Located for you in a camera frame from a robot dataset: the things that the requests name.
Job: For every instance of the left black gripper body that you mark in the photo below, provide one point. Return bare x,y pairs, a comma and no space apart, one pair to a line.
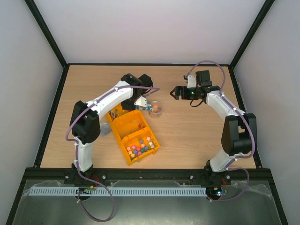
126,103

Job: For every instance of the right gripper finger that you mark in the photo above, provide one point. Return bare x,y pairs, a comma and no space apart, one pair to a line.
175,96
176,91

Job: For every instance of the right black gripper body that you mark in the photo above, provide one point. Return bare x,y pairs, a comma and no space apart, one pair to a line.
180,93

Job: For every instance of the orange three-compartment bin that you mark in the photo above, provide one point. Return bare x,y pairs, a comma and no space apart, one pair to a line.
133,134

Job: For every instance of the clear plastic jar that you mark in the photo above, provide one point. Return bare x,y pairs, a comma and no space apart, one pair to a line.
156,109

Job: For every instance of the round metal lid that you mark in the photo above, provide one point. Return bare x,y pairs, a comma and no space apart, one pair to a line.
105,129

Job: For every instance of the metal scoop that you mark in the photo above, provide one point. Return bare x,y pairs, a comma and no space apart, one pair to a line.
145,108

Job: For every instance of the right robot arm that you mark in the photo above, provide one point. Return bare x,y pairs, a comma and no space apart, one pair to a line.
239,134

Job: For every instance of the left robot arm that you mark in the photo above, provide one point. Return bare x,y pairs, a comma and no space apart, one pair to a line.
84,128

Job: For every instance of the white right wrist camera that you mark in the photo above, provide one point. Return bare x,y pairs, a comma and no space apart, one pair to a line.
190,80

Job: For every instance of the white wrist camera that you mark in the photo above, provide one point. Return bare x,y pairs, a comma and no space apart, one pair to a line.
190,80
141,102

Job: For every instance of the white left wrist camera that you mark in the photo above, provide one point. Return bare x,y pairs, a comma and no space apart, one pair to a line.
141,102

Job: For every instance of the black aluminium frame rail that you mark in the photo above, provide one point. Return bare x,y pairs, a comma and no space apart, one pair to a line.
110,176

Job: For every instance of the white slotted cable duct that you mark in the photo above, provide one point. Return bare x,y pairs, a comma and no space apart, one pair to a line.
120,191

